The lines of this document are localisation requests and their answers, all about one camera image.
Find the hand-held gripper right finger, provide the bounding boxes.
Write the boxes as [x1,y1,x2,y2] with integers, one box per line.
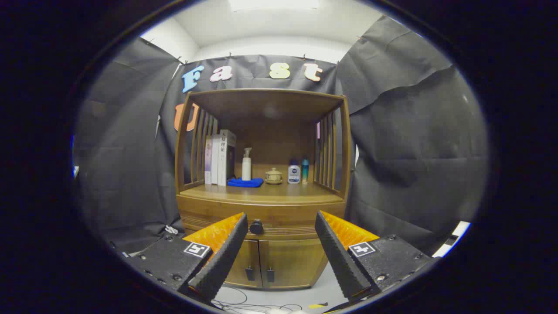
[315,211,439,301]

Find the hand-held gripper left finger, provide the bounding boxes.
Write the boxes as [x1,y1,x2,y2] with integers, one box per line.
[124,212,249,305]

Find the wooden cabinet door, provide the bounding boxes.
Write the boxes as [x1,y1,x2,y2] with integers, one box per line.
[259,239,328,289]
[226,239,263,289]

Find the wooden countertop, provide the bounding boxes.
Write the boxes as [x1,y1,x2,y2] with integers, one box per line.
[179,182,345,205]

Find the wooden cabinet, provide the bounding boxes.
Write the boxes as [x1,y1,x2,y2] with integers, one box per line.
[174,89,352,290]

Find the blue folded cloth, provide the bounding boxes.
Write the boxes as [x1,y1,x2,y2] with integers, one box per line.
[227,177,264,188]

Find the dark cover book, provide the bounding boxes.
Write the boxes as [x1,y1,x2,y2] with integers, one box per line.
[218,130,237,187]

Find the white spine book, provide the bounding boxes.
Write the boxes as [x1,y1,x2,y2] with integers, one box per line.
[211,134,221,185]

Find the pale purple book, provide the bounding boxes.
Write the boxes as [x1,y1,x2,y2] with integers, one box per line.
[204,136,213,184]

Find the thin black floor cables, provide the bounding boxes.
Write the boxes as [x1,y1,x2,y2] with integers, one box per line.
[214,286,306,312]

